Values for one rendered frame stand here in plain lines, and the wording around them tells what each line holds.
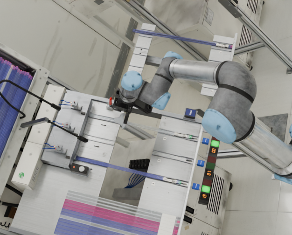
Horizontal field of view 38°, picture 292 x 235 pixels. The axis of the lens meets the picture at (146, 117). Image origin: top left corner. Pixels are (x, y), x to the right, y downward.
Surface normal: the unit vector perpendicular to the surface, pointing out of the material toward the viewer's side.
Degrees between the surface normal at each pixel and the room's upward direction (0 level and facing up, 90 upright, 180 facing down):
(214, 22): 90
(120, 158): 0
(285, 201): 0
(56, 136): 45
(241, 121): 90
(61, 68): 90
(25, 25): 90
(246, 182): 0
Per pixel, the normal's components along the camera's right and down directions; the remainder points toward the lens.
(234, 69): -0.31, -0.74
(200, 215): 0.67, -0.13
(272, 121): -0.70, -0.44
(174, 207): -0.03, -0.40
